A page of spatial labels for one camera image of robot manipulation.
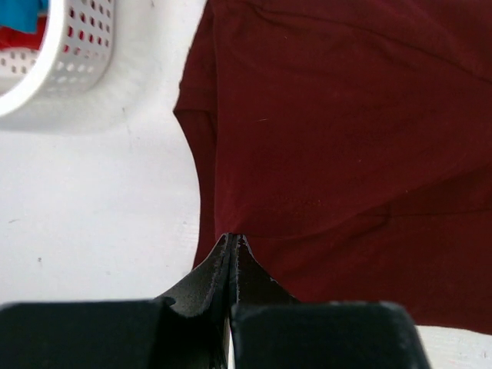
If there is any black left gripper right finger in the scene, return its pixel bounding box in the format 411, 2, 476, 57
229, 234, 430, 368

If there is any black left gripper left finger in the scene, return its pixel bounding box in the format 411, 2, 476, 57
1, 234, 233, 368

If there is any dark red t shirt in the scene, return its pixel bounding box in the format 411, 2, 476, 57
175, 1, 491, 334

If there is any white plastic laundry basket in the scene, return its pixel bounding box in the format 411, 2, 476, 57
1, 1, 117, 116

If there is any red folded t shirt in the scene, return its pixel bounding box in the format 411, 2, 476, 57
0, 23, 45, 50

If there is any blue folded t shirt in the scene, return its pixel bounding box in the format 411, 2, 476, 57
0, 0, 49, 34

